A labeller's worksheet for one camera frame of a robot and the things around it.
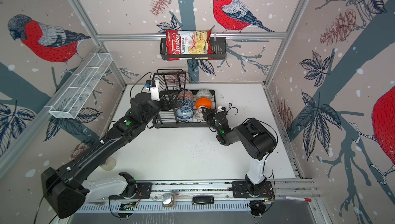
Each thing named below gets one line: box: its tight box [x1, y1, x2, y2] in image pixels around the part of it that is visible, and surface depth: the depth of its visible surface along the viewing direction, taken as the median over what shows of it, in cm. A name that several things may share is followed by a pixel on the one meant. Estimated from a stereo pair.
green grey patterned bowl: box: [196, 88, 212, 102], surface depth 109 cm
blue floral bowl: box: [175, 105, 195, 120], surface depth 102 cm
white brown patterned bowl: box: [194, 107, 207, 120], surface depth 92 cm
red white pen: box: [282, 195, 312, 202], surface depth 73 cm
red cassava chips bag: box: [165, 29, 214, 62], surface depth 90 cm
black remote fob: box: [191, 195, 214, 206], surface depth 70 cm
